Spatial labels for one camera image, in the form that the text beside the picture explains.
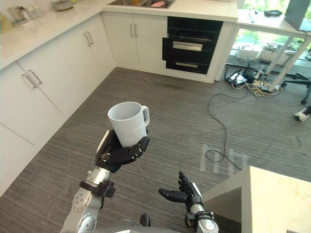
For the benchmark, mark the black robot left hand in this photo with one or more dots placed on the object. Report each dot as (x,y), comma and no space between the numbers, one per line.
(119,156)

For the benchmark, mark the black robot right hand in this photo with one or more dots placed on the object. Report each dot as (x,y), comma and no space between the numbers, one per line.
(184,194)

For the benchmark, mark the white ceramic mug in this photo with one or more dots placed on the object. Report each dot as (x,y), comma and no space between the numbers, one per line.
(126,126)

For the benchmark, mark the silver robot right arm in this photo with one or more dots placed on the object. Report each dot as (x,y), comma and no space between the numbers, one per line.
(206,222)

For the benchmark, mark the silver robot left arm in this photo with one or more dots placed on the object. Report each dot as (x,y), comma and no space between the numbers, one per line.
(83,201)

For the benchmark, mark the black built-in dishwasher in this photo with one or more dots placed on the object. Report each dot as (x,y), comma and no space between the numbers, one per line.
(192,29)

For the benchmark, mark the stainless steel counter sink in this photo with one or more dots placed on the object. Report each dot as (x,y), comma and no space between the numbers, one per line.
(121,3)

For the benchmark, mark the pink item in sink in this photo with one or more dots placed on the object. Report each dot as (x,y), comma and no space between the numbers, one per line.
(158,3)

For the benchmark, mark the silver robot torso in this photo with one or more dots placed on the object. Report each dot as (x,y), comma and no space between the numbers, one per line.
(121,229)

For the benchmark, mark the white kitchen base cabinets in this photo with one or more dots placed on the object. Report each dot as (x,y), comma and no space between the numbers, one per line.
(60,60)

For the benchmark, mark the black electronics pile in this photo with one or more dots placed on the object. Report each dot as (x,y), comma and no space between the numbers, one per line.
(236,77)

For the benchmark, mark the person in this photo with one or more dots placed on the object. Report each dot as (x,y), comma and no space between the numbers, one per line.
(302,115)

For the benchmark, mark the black swivel chair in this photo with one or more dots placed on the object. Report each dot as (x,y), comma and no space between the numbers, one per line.
(300,81)

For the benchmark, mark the metal bowl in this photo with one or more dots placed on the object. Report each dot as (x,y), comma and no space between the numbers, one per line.
(62,5)

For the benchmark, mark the white storage box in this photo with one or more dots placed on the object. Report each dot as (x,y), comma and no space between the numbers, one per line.
(272,54)

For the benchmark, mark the yellow-green board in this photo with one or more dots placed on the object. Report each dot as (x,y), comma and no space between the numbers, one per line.
(5,24)

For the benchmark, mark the clear glass jar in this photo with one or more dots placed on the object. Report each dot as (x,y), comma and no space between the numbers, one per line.
(15,14)

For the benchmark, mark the white desk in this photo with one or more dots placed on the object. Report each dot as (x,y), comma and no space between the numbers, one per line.
(267,26)

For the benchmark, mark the black desk gadget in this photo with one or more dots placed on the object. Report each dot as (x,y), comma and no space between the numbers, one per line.
(272,13)

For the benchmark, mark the dark laptop computer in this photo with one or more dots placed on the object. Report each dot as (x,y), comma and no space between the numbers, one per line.
(295,14)

